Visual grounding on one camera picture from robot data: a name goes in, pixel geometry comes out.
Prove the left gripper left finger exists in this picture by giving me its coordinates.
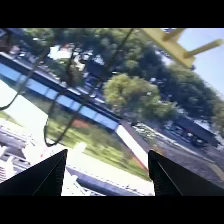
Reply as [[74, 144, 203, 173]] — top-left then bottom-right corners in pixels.
[[0, 148, 69, 197]]

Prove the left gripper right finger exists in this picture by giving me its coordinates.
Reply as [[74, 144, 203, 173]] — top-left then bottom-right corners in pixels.
[[147, 149, 224, 197]]

